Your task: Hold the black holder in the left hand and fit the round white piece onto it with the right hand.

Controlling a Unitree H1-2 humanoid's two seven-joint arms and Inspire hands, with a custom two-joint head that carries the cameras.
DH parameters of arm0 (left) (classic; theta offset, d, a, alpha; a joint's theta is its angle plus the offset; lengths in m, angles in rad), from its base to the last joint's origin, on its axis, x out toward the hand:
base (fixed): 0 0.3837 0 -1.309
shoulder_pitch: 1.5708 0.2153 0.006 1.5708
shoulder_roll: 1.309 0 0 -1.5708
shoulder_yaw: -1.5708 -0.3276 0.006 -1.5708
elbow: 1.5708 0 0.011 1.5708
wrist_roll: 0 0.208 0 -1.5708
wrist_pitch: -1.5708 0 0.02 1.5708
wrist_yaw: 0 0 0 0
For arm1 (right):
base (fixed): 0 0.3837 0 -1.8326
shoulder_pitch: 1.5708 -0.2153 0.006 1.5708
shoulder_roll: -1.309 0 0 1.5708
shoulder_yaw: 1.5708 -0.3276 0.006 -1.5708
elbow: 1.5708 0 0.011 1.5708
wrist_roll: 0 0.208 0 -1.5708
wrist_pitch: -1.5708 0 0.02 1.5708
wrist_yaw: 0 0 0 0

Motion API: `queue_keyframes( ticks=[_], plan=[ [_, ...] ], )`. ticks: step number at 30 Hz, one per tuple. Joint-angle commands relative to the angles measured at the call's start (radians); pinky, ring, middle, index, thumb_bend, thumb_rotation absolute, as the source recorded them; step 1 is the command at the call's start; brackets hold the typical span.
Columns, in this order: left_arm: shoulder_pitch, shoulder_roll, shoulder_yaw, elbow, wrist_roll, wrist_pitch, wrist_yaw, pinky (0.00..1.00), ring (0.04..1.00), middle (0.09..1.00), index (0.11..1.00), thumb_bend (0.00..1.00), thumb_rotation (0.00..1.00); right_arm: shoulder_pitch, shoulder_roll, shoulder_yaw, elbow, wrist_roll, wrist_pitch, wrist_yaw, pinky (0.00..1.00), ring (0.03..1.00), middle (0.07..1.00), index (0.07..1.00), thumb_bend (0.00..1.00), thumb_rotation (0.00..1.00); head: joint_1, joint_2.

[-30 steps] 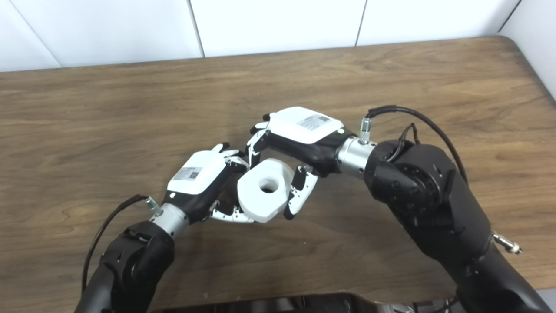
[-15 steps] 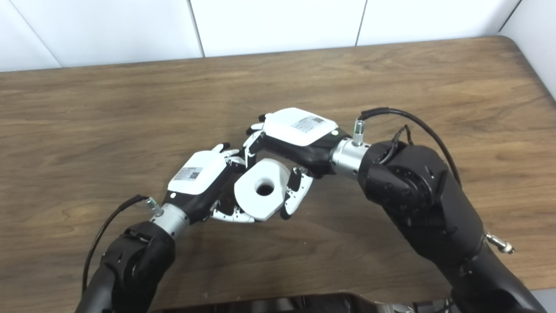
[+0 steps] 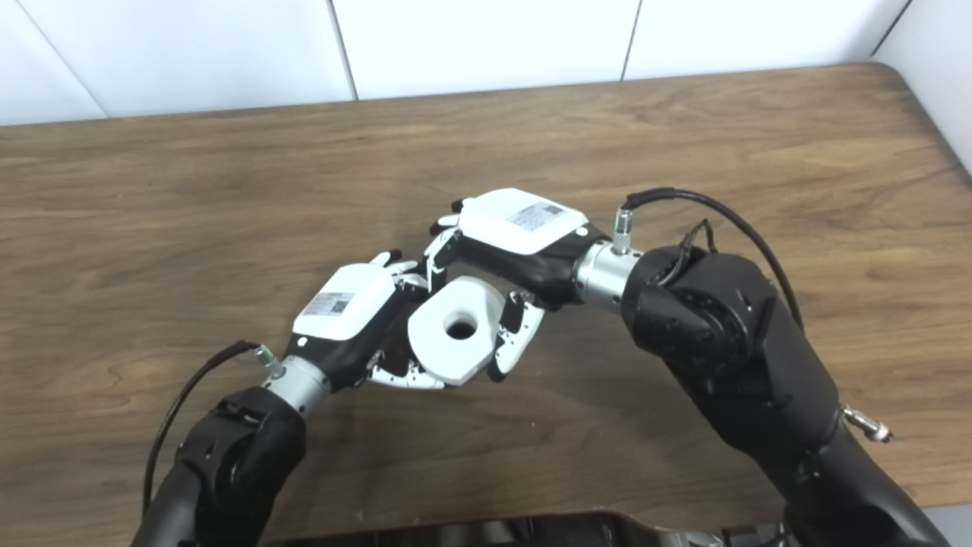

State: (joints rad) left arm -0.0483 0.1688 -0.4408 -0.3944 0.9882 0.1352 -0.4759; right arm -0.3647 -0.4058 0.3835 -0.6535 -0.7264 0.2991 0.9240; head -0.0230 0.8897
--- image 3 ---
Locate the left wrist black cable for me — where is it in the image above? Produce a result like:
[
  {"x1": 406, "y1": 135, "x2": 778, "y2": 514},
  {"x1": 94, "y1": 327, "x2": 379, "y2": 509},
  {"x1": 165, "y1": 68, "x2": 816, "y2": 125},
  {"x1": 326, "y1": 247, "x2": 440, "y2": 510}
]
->
[{"x1": 140, "y1": 340, "x2": 287, "y2": 519}]

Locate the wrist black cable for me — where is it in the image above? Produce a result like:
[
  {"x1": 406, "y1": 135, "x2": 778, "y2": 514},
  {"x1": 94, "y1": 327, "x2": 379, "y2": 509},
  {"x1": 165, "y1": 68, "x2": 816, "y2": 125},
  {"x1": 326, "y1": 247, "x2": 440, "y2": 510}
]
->
[
  {"x1": 611, "y1": 187, "x2": 806, "y2": 333},
  {"x1": 140, "y1": 340, "x2": 287, "y2": 519}
]

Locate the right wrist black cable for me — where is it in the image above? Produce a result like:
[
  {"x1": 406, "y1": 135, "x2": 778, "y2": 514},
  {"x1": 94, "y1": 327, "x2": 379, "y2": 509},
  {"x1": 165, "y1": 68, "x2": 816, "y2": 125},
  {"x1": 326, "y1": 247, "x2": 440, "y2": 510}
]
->
[{"x1": 611, "y1": 187, "x2": 806, "y2": 333}]

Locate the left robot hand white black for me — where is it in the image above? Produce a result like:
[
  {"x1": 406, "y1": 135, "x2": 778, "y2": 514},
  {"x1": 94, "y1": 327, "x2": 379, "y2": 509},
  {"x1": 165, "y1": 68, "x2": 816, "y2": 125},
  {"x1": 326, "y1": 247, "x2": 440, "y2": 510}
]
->
[{"x1": 284, "y1": 248, "x2": 450, "y2": 393}]

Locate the round white plastic piece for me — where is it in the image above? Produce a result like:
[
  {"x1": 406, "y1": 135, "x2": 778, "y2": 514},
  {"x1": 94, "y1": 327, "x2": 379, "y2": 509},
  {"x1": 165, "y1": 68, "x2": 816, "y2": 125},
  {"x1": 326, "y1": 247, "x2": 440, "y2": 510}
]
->
[{"x1": 406, "y1": 275, "x2": 509, "y2": 385}]

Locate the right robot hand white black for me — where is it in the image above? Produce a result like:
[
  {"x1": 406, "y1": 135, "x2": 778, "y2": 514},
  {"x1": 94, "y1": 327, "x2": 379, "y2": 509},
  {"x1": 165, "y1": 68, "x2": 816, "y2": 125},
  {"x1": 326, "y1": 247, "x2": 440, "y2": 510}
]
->
[{"x1": 423, "y1": 187, "x2": 613, "y2": 384}]

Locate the black robot torso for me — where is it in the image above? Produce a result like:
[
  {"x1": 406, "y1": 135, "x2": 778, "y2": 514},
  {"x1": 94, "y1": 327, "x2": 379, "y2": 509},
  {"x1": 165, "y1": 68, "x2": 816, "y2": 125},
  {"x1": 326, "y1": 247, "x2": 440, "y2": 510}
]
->
[{"x1": 260, "y1": 511, "x2": 800, "y2": 547}]

